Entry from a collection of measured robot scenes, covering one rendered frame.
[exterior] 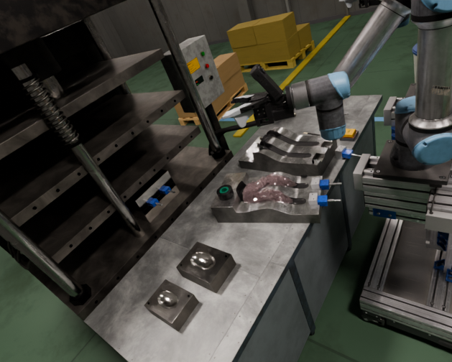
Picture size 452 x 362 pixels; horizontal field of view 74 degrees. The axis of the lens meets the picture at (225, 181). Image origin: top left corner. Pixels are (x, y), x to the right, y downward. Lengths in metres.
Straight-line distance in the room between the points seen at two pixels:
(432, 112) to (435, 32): 0.20
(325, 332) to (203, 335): 0.95
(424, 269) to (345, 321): 0.51
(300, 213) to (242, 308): 0.46
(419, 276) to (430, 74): 1.24
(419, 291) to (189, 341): 1.19
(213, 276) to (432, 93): 0.93
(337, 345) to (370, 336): 0.18
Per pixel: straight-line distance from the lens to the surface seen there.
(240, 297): 1.24
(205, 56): 2.15
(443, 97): 0.97
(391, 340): 1.99
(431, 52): 0.92
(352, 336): 1.99
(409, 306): 1.82
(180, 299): 1.26
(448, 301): 1.86
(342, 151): 1.68
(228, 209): 1.43
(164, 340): 1.28
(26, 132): 1.49
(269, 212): 1.38
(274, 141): 1.74
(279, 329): 1.53
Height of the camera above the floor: 1.81
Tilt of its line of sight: 34 degrees down
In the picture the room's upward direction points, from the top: 23 degrees counter-clockwise
